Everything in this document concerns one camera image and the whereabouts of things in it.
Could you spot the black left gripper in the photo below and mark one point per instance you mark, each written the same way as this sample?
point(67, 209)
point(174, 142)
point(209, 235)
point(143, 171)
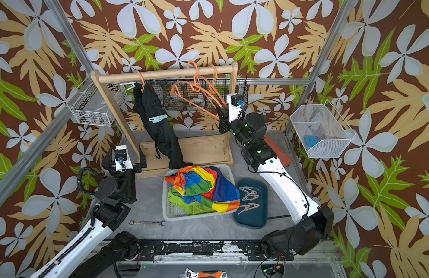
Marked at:
point(140, 165)

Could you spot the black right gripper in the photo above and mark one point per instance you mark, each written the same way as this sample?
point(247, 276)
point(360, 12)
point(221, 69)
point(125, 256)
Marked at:
point(226, 124)

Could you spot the orange hanger of rainbow shorts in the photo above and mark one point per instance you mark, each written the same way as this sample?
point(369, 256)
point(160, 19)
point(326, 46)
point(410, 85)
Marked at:
point(195, 92)

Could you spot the mint clothespin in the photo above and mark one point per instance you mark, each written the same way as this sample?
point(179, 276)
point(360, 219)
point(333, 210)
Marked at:
point(157, 119)

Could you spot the black shorts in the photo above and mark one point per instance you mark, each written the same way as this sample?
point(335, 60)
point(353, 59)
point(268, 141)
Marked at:
point(148, 104)

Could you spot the rainbow striped shorts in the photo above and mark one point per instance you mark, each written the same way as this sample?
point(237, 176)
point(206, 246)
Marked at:
point(207, 186)

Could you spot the orange hanger of black shorts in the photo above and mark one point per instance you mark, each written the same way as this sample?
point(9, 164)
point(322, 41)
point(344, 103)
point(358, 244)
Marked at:
point(142, 81)

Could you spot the orange hanger of green shorts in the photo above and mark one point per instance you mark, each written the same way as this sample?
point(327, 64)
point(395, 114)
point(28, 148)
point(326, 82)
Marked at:
point(216, 90)

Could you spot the lime green shorts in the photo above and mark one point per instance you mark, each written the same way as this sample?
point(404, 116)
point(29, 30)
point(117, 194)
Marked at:
point(186, 205)

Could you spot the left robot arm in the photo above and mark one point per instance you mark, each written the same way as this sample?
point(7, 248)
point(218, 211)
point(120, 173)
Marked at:
point(114, 194)

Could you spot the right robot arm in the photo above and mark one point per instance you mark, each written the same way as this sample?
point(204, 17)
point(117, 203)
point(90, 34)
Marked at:
point(312, 223)

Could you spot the wooden clothes rack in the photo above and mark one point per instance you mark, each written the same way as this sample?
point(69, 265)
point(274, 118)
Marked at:
point(102, 81)

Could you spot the white plastic laundry basket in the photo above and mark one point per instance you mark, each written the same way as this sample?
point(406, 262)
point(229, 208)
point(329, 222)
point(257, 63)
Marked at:
point(171, 212)

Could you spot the small silver wrench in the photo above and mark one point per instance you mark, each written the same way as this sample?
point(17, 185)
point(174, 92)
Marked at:
point(137, 222)

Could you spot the red plastic tool case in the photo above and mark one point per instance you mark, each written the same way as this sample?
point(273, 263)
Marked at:
point(283, 157)

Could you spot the blue object in basket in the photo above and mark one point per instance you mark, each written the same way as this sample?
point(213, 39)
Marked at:
point(311, 141)

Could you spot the white mesh basket right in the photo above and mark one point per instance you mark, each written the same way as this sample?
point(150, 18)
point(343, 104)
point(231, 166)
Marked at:
point(326, 123)

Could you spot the dark teal tray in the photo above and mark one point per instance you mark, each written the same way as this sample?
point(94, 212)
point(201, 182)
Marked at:
point(253, 210)

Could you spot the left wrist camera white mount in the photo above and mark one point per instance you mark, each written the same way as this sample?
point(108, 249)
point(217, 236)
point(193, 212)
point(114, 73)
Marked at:
point(122, 159)

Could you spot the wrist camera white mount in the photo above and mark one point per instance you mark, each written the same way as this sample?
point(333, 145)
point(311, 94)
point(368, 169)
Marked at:
point(235, 103)
point(122, 159)

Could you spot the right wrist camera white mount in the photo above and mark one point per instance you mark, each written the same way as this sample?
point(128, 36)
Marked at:
point(235, 103)

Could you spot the black wire basket back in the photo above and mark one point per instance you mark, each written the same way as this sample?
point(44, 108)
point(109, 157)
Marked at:
point(162, 88)

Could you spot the white wire basket left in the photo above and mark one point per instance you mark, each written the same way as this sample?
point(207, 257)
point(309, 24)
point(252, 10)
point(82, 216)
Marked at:
point(88, 106)

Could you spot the orange handled adjustable wrench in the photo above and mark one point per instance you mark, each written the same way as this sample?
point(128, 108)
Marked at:
point(203, 274)

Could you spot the aluminium frame post left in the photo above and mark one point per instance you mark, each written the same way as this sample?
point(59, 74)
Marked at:
point(22, 167)

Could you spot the aluminium frame post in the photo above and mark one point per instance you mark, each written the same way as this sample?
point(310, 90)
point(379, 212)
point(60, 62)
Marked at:
point(331, 38)
point(22, 167)

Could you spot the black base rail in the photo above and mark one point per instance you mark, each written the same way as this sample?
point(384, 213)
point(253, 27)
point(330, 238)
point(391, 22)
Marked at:
point(200, 250)

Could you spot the aluminium frame post right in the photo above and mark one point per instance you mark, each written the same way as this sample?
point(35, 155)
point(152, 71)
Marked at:
point(331, 38)

